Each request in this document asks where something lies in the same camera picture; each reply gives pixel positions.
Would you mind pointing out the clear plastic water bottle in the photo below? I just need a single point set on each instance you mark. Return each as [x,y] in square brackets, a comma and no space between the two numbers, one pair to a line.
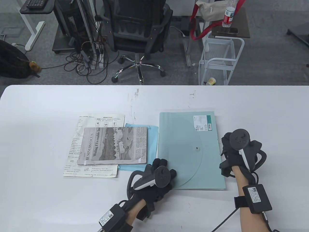
[228,15]

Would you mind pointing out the person's right hand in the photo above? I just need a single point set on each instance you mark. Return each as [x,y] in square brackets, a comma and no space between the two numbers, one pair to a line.
[231,157]

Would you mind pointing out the black keyboard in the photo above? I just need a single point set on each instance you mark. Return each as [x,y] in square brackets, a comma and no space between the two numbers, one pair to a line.
[36,3]

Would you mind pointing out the black office chair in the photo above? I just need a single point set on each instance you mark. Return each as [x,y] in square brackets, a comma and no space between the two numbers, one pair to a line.
[136,26]

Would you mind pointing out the dark brown side table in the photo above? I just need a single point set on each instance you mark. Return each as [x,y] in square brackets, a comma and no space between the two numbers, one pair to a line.
[242,24]

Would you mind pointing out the newspaper document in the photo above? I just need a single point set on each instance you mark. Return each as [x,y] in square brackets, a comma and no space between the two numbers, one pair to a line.
[113,145]

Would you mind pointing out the blue paper document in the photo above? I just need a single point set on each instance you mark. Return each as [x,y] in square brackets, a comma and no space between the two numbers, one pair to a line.
[152,145]

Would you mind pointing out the person's right forearm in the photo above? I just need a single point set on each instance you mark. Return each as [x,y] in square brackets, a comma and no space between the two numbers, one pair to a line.
[251,222]

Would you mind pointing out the yellow paper cup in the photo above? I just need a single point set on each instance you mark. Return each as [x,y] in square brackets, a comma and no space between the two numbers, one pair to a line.
[210,81]

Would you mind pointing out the printed worksheet document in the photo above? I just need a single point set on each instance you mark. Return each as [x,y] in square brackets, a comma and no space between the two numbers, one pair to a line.
[101,119]

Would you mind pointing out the person's left forearm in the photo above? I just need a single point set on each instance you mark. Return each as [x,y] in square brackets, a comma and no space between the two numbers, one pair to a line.
[135,213]

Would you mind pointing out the black stand base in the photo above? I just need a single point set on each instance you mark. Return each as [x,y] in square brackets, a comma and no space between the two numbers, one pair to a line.
[299,33]

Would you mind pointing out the brown plush toy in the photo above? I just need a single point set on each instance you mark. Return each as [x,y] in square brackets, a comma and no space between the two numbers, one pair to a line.
[35,66]

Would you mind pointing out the grey white handheld controller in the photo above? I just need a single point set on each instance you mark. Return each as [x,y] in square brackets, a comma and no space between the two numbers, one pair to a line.
[161,176]
[240,137]

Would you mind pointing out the white leg standing desk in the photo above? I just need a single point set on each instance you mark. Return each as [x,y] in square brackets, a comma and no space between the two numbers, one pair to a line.
[33,33]

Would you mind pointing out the black backpack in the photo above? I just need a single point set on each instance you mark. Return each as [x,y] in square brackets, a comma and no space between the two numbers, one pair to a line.
[12,60]

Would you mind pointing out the black smartphone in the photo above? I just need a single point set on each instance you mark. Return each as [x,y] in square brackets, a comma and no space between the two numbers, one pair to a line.
[227,30]

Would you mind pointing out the person's left hand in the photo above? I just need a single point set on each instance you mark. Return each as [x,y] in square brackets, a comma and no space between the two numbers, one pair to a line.
[149,174]

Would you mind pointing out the short aluminium extrusion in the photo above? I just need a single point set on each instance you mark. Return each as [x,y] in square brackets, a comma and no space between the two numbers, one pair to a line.
[187,54]

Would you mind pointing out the aluminium frame rail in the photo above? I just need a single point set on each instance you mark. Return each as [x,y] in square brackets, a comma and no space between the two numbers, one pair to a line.
[88,29]

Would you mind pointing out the black computer tower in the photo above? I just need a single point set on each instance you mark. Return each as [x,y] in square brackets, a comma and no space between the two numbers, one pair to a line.
[68,21]

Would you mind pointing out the black labelled wrist box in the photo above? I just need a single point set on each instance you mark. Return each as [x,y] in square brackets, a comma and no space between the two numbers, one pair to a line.
[112,216]
[257,198]

